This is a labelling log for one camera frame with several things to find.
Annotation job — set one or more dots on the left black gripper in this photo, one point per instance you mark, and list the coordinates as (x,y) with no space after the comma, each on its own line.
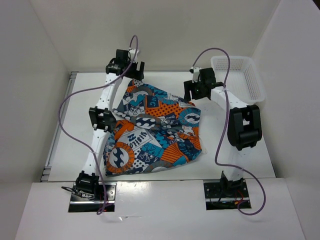
(136,74)

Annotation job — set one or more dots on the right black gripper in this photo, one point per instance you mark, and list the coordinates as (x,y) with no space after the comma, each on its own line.
(189,86)

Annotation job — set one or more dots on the colourful patterned shorts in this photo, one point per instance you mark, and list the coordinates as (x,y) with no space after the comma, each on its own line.
(157,131)

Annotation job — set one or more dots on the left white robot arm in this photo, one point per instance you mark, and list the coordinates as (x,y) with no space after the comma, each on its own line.
(125,64)

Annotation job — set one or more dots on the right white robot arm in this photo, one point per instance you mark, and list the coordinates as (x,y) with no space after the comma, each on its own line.
(243,128)

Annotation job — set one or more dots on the white plastic basket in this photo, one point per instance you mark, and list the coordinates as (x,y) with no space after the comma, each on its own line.
(243,83)

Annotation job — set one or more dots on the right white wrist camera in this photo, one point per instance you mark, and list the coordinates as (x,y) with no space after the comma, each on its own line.
(195,71)

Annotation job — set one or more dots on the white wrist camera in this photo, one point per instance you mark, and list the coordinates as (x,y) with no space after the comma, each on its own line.
(195,71)
(133,54)

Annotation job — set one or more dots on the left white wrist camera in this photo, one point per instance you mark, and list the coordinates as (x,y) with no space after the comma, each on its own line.
(133,54)

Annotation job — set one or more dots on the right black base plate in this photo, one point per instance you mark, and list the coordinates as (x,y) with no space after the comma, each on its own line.
(218,198)

